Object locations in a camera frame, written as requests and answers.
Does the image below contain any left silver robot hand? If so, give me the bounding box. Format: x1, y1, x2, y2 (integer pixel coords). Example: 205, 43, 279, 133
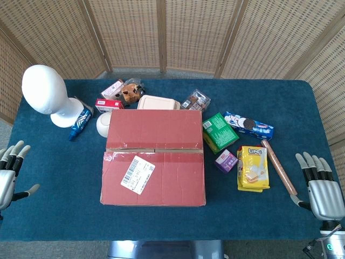
0, 140, 40, 211

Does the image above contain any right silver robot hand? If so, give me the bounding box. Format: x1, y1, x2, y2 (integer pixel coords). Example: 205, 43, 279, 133
290, 151, 345, 222

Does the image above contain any red cardboard box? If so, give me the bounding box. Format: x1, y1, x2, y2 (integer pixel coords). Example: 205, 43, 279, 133
99, 108, 207, 208

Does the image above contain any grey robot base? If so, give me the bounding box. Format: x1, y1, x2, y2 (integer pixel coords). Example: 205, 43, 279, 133
107, 240, 225, 259

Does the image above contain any blue Oreo cookie package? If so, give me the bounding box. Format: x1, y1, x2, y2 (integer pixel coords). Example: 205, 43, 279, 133
224, 111, 275, 141

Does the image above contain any small purple box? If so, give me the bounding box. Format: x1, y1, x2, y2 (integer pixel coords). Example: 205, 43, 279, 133
215, 149, 239, 175

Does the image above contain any green box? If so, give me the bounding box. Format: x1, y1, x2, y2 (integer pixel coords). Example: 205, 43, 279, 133
202, 112, 240, 155

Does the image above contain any red and white small box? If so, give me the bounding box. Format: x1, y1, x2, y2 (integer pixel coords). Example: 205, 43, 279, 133
95, 98, 125, 113

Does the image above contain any beige lunch container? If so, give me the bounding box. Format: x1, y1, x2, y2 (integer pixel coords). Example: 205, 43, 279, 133
137, 94, 181, 111

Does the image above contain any brown rod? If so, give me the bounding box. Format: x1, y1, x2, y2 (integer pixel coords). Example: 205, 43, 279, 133
260, 139, 298, 196

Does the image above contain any yellow biscuit bag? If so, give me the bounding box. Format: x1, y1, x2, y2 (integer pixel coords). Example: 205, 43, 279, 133
237, 146, 271, 193

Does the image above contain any blue tube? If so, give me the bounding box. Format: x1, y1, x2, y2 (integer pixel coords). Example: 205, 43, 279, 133
68, 105, 94, 141

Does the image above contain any white foam mannequin head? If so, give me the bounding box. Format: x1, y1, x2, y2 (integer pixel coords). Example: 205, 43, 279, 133
21, 64, 85, 127

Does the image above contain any white round ball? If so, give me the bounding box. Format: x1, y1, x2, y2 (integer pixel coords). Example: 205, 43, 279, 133
96, 112, 112, 138

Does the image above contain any pink snack packet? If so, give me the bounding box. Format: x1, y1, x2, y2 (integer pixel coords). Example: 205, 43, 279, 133
101, 79, 125, 100

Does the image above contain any clear packet of brown pastry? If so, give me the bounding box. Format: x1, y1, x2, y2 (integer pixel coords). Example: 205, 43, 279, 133
120, 78, 146, 106

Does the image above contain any clear packet of chocolate cookies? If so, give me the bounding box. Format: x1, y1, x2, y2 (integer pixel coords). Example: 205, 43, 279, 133
180, 89, 211, 112

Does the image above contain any bamboo folding screen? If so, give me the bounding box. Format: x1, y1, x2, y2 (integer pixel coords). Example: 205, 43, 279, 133
0, 0, 345, 148

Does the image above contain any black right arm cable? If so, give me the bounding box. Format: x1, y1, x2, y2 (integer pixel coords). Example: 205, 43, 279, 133
303, 237, 324, 256

